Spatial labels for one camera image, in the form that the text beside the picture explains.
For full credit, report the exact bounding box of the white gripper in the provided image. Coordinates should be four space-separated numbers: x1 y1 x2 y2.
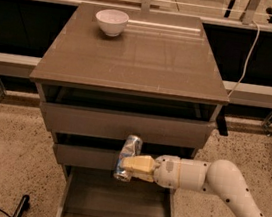
120 155 181 189

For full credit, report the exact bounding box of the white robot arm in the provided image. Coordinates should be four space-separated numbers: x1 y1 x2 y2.
117 153 265 217

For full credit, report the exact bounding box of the bottom grey drawer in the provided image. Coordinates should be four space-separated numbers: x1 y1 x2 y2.
56 167 175 217

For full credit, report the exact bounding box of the grey drawer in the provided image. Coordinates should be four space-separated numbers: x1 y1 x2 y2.
53 144 119 171
56 167 175 217
40 102 215 149

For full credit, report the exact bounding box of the top grey drawer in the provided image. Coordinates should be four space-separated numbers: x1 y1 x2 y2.
40 102 215 149

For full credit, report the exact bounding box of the middle grey drawer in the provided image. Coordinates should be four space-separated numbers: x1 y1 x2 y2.
53 144 119 171

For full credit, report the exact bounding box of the grey drawer cabinet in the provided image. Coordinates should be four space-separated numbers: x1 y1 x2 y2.
9 0 241 217

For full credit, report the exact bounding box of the black object on floor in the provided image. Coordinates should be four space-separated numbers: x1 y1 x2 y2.
14 194 30 217

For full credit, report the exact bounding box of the white ceramic bowl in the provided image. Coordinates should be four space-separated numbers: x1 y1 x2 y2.
95 9 129 37

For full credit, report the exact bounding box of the white hanging cable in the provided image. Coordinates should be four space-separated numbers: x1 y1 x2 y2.
227 17 262 100

